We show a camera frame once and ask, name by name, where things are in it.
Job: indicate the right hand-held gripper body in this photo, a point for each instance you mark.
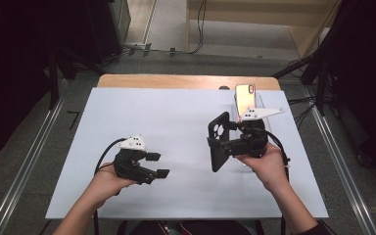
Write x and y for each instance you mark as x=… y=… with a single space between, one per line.
x=251 y=140

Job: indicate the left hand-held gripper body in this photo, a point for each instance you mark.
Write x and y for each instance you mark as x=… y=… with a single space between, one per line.
x=129 y=166

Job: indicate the black phone case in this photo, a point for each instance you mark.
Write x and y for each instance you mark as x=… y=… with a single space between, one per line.
x=218 y=156

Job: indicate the iridescent phone case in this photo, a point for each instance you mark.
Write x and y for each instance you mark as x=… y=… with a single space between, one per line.
x=244 y=99

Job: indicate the clear plastic tray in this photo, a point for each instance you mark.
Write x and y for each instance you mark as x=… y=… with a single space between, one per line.
x=261 y=104

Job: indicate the person's left hand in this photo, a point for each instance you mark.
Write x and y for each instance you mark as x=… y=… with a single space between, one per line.
x=109 y=184

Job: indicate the person's right hand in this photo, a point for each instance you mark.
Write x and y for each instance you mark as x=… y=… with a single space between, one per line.
x=267 y=171

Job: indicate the dark table grommet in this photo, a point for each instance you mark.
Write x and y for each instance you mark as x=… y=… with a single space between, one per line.
x=224 y=87

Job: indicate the white board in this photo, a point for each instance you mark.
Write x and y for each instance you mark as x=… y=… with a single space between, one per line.
x=127 y=107

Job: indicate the person's dark clothing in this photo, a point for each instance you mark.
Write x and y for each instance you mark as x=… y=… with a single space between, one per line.
x=192 y=228

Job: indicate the black metal stand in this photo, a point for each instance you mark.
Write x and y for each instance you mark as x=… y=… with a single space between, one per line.
x=54 y=81
x=316 y=65

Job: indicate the light wooden shelf unit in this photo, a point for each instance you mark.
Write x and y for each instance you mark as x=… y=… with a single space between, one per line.
x=258 y=23

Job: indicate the black cabinet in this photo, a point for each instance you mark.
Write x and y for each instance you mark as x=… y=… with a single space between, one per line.
x=109 y=29

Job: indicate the metal floor rail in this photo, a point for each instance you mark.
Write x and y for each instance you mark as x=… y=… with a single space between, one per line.
x=26 y=163
x=342 y=169

